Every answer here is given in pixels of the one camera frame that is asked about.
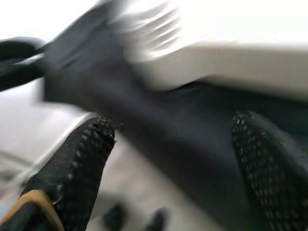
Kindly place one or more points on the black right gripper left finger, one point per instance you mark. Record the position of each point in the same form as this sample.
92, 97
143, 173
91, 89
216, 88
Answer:
72, 173

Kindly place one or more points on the white plastic children table top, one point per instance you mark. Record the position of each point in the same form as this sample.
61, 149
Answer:
216, 65

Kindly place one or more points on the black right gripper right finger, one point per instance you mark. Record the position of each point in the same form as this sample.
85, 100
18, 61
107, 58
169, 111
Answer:
272, 173

